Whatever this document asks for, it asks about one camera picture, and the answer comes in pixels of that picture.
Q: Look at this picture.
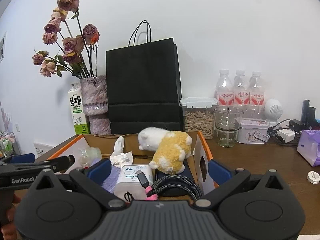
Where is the person's left hand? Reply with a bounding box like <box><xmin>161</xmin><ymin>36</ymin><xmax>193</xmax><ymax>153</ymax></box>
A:
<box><xmin>1</xmin><ymin>194</ymin><xmax>21</xmax><ymax>240</ymax></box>

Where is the white box on floor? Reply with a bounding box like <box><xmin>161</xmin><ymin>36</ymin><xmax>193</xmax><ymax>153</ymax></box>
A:
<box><xmin>34</xmin><ymin>142</ymin><xmax>54</xmax><ymax>157</ymax></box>

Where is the purple cloth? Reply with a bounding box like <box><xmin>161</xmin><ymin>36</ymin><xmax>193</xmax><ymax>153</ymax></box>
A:
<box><xmin>101</xmin><ymin>165</ymin><xmax>121</xmax><ymax>193</ymax></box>

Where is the crumpled clear plastic wrap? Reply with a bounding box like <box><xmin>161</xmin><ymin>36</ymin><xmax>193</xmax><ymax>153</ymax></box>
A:
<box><xmin>73</xmin><ymin>147</ymin><xmax>102</xmax><ymax>168</ymax></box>

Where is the crumpled white tissue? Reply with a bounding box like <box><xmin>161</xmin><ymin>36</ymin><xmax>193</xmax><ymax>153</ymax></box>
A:
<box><xmin>110</xmin><ymin>136</ymin><xmax>133</xmax><ymax>168</ymax></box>

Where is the white wet wipes pack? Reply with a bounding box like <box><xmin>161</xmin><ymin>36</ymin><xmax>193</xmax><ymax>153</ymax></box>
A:
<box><xmin>113</xmin><ymin>164</ymin><xmax>153</xmax><ymax>200</ymax></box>

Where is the green white milk carton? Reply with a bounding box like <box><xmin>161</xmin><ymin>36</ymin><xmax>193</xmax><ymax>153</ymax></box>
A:
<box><xmin>68</xmin><ymin>83</ymin><xmax>89</xmax><ymax>134</ymax></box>

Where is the white floral tin box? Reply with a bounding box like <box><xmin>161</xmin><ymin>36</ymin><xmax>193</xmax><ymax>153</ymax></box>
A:
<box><xmin>236</xmin><ymin>118</ymin><xmax>270</xmax><ymax>144</ymax></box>

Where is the orange cardboard box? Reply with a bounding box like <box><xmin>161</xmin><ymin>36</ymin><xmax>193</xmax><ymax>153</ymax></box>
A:
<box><xmin>45</xmin><ymin>132</ymin><xmax>217</xmax><ymax>193</ymax></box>

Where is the clear glass jar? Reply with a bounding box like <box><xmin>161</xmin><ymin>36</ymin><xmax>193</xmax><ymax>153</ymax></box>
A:
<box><xmin>214</xmin><ymin>106</ymin><xmax>242</xmax><ymax>148</ymax></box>

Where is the white power adapter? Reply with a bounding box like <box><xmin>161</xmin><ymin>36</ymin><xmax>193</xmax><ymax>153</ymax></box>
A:
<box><xmin>276</xmin><ymin>129</ymin><xmax>296</xmax><ymax>143</ymax></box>

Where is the small white round tin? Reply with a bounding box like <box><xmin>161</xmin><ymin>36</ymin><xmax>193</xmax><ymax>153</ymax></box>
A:
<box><xmin>307</xmin><ymin>171</ymin><xmax>320</xmax><ymax>185</ymax></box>

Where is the purple tissue pack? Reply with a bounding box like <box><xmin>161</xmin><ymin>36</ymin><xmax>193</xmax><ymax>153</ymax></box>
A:
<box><xmin>297</xmin><ymin>130</ymin><xmax>320</xmax><ymax>167</ymax></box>

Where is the white and yellow plush toy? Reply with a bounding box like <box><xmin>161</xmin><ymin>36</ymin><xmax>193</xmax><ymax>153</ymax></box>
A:
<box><xmin>138</xmin><ymin>127</ymin><xmax>193</xmax><ymax>175</ymax></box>

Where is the black power strip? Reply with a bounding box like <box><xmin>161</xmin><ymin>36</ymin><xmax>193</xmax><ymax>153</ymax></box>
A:
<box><xmin>288</xmin><ymin>119</ymin><xmax>304</xmax><ymax>132</ymax></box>

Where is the clear container with pellets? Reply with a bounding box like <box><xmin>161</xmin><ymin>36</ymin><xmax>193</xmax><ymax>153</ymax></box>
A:
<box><xmin>180</xmin><ymin>97</ymin><xmax>217</xmax><ymax>139</ymax></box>

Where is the purple textured vase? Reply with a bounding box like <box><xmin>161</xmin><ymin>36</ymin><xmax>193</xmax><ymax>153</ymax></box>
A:
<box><xmin>80</xmin><ymin>75</ymin><xmax>111</xmax><ymax>135</ymax></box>

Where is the right water bottle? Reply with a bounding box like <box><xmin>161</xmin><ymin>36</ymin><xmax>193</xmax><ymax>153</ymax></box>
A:
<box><xmin>249</xmin><ymin>71</ymin><xmax>265</xmax><ymax>107</ymax></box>

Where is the water bottle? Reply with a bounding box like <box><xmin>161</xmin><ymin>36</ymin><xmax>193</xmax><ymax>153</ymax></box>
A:
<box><xmin>215</xmin><ymin>70</ymin><xmax>234</xmax><ymax>106</ymax></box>
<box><xmin>249</xmin><ymin>71</ymin><xmax>265</xmax><ymax>107</ymax></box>
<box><xmin>233</xmin><ymin>70</ymin><xmax>250</xmax><ymax>106</ymax></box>

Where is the left water bottle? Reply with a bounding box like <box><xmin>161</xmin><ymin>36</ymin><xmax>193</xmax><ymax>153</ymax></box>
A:
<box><xmin>215</xmin><ymin>70</ymin><xmax>234</xmax><ymax>106</ymax></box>

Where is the middle water bottle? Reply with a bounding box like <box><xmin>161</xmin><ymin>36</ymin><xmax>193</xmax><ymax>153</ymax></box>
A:
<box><xmin>233</xmin><ymin>70</ymin><xmax>250</xmax><ymax>106</ymax></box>

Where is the black upright device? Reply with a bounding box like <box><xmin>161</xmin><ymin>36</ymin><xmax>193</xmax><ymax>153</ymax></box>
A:
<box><xmin>301</xmin><ymin>100</ymin><xmax>317</xmax><ymax>130</ymax></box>

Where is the black paper shopping bag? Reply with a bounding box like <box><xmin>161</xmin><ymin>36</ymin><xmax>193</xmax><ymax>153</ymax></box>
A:
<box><xmin>106</xmin><ymin>24</ymin><xmax>183</xmax><ymax>134</ymax></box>

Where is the dried pink roses bouquet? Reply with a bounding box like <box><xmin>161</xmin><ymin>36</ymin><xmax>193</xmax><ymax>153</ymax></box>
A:
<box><xmin>32</xmin><ymin>0</ymin><xmax>100</xmax><ymax>80</ymax></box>

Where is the wire rack with items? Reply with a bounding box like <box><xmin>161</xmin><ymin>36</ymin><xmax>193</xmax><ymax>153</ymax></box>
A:
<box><xmin>0</xmin><ymin>132</ymin><xmax>21</xmax><ymax>157</ymax></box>

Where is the black braided cable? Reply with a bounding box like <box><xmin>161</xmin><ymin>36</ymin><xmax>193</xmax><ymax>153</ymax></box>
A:
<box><xmin>136</xmin><ymin>169</ymin><xmax>203</xmax><ymax>202</ymax></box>

